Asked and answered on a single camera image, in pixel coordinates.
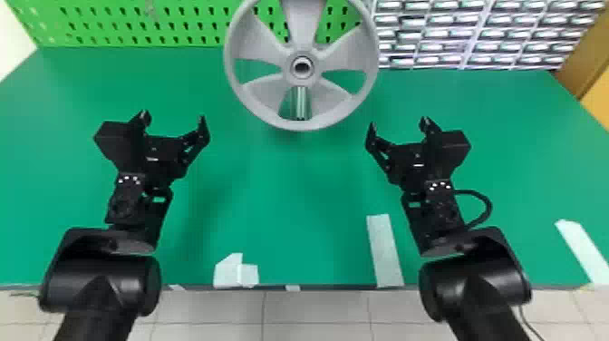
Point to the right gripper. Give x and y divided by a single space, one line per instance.
413 164

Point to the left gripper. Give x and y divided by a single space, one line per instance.
164 159

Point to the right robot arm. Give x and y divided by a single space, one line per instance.
476 281

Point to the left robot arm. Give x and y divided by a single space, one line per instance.
102 281

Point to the metal stand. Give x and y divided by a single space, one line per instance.
301 102

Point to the grey wheel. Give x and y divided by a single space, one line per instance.
304 19

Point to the white drawer cabinet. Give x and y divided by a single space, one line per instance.
428 33
533 33

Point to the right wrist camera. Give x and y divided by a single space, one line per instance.
449 152

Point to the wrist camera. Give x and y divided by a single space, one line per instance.
119 143
449 152

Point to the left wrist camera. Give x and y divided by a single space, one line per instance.
119 143

